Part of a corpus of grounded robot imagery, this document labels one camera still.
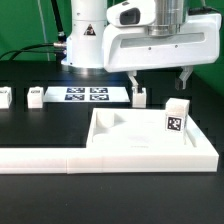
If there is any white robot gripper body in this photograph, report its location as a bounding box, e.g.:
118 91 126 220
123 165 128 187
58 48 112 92
103 0 222 72

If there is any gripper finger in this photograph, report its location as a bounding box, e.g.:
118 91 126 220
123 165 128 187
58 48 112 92
128 71 143 94
175 66 193 90

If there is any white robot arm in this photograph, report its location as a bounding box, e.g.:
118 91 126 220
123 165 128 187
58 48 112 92
62 0 222 89

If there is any white marker sheet with tags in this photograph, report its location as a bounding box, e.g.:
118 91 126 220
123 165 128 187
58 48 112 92
44 87 129 102

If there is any white L-shaped obstacle fence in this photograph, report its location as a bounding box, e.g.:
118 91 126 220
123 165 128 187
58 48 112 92
0 118 219 174

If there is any black cable bundle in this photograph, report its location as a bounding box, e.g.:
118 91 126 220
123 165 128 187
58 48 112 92
0 0 69 62

